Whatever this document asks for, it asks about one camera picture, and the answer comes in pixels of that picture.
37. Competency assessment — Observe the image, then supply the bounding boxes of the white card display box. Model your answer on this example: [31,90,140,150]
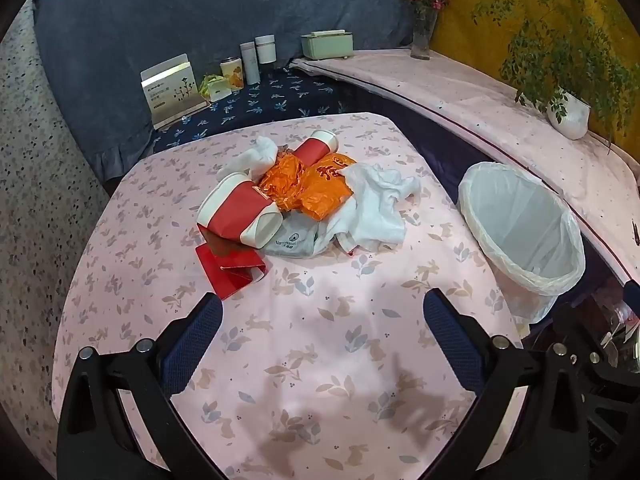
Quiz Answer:
[140,53,211,130]

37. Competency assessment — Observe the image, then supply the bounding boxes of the small green box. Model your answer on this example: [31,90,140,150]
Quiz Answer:
[199,74,231,102]

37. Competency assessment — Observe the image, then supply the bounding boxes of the pink dotted shelf cloth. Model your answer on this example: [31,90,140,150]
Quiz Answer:
[290,47,640,283]

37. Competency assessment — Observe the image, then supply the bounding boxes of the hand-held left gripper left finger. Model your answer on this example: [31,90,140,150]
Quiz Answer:
[56,291,224,480]

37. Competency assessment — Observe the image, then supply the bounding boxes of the orange crinkled plastic wrapper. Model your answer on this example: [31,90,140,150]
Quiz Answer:
[259,152,313,213]

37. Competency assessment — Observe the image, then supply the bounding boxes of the dark blue patterned cloth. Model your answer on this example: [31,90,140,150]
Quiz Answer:
[150,67,361,153]

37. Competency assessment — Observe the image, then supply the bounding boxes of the orange wrapper with red print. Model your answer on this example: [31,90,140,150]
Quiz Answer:
[299,154,358,222]

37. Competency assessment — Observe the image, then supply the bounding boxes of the yellow cloth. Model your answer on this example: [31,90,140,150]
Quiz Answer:
[432,0,640,171]

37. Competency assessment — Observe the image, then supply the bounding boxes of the red white paper cup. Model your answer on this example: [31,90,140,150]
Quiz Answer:
[196,172,282,250]
[291,130,341,167]

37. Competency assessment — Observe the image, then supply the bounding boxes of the white tissue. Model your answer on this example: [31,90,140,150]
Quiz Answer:
[334,162,423,253]

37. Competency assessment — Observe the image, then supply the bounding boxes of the grey plastic bag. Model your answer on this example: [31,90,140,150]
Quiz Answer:
[262,210,346,260]

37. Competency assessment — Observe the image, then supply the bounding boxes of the green leafy plant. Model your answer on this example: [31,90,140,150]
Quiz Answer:
[472,0,633,153]

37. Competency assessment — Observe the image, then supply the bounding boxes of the waste bin with white liner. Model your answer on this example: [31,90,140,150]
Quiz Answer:
[457,161,587,325]

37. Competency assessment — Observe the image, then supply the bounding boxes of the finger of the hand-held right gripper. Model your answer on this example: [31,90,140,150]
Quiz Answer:
[575,350,640,426]

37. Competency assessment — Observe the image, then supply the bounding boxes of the blue grey blanket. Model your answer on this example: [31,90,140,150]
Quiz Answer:
[30,0,443,183]

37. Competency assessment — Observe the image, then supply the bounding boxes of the pale green tissue box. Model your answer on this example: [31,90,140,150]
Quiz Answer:
[300,30,355,60]

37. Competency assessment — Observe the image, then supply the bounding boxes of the pink rabbit print tablecloth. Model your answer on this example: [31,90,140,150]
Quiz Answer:
[51,112,531,480]

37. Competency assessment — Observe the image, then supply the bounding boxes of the dark purple cloth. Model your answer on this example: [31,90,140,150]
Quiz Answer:
[320,77,640,311]

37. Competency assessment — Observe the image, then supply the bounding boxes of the white cloth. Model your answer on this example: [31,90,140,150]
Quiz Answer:
[216,135,278,181]

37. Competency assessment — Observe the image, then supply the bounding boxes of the red paper sleeve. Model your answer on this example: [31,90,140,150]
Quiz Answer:
[194,222,268,302]

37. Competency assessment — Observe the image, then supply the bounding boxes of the white round jar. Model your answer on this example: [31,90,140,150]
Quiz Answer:
[254,34,277,65]

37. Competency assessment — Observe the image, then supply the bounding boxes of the grey slim bottle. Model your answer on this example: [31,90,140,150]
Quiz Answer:
[239,41,261,85]

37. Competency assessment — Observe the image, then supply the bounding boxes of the yellow flower print tin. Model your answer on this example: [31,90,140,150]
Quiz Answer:
[220,56,245,92]

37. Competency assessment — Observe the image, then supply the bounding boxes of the white plant pot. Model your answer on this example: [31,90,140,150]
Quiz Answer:
[546,87,592,141]

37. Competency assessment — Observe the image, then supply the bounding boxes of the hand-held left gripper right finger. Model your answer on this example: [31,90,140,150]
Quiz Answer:
[422,287,593,480]

